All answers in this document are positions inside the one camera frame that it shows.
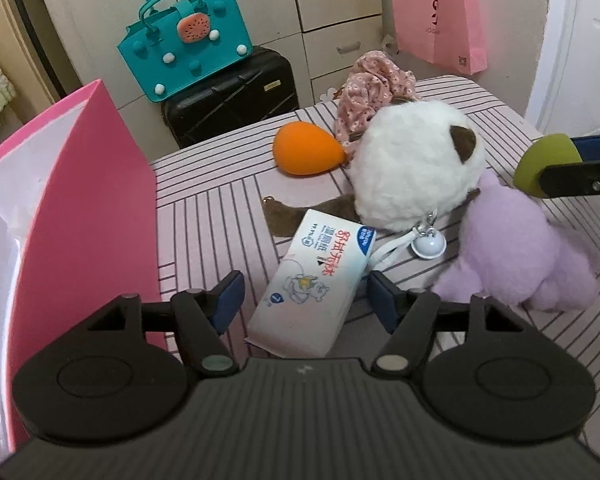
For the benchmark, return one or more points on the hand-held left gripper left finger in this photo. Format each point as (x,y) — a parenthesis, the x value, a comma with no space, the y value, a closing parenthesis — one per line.
(228,298)

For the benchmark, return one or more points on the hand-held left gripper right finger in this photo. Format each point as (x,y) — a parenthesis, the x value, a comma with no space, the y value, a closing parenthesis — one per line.
(384,301)

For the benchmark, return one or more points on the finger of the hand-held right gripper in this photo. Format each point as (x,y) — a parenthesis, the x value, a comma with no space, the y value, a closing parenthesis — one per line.
(580,177)
(597,147)

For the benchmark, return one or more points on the green makeup sponge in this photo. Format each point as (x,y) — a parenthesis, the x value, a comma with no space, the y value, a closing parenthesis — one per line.
(540,160)

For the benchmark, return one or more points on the white cartoon tissue pack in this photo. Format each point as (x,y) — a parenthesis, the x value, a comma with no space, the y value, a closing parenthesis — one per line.
(305,300)

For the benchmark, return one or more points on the purple plush toy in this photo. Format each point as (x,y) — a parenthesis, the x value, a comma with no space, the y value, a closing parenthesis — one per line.
(510,245)

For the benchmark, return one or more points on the white plush toy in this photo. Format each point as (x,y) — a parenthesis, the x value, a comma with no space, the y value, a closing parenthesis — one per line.
(410,170)

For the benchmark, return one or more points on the pink cardboard box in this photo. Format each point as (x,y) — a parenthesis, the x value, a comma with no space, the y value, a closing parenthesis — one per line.
(95,210)

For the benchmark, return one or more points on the white door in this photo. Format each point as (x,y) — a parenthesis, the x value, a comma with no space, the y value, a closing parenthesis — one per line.
(580,35)

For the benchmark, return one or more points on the orange makeup sponge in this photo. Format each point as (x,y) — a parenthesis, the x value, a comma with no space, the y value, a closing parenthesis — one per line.
(305,147)

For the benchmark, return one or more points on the black suitcase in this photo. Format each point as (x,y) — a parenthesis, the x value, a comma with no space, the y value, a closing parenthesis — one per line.
(230,100)

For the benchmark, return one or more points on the pink shopping bag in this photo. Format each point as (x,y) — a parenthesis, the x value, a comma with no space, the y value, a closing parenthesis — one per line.
(435,20)

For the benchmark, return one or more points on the pink floral cloth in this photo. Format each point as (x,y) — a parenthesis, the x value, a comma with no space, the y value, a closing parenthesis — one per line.
(365,90)

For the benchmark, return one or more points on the teal felt handbag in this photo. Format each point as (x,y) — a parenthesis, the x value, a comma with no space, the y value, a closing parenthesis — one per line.
(180,65)

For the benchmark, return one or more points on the white wardrobe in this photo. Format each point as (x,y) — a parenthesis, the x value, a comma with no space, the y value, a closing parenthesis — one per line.
(300,0)

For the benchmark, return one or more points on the beige cabinet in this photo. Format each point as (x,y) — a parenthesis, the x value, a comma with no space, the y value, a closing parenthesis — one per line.
(7,20)

